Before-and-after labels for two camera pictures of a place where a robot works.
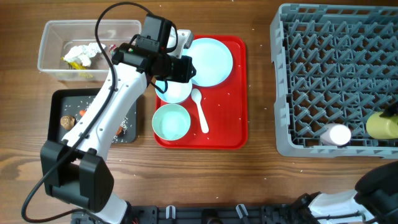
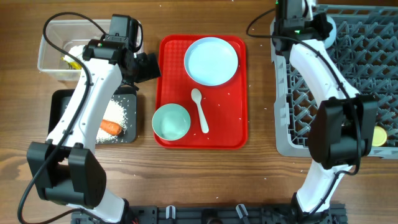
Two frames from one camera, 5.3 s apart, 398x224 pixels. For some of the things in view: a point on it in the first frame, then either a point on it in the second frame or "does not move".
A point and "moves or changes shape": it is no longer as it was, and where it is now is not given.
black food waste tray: x=65 y=106 does not move
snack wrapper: x=112 y=48 moves or changes shape
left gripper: x=185 y=76 to x=149 y=66
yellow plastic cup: x=382 y=127 moves or changes shape
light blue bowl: x=176 y=92 to x=332 y=34
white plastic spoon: x=196 y=96 does not move
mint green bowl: x=171 y=122 does not move
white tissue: x=83 y=53 does not move
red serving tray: x=225 y=107 does not move
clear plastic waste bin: x=70 y=50 does not move
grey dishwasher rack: x=333 y=64 does not move
